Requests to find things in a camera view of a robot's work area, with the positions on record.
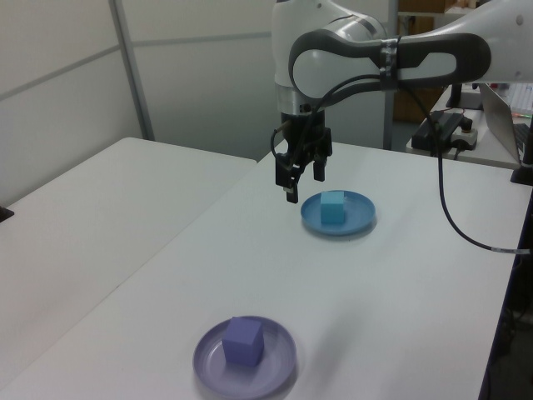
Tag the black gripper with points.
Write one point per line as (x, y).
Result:
(306, 137)

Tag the cyan foam cube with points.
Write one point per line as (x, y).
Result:
(332, 208)

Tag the purple foam cube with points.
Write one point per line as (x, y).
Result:
(243, 343)

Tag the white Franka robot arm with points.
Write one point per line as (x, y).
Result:
(333, 46)

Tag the blue round plate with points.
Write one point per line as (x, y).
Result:
(358, 218)

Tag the black power box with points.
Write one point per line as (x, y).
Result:
(429, 133)

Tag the brown cardboard box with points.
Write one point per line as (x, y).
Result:
(416, 104)

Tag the white emergency stop button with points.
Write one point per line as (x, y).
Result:
(465, 135)

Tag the black monitor stand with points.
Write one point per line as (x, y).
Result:
(455, 96)

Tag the white side desk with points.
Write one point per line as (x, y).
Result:
(483, 156)

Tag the purple round plate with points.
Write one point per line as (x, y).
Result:
(275, 366)

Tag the silver laptop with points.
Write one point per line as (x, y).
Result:
(497, 112)

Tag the grey partition post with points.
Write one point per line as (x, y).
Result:
(389, 121)
(133, 71)

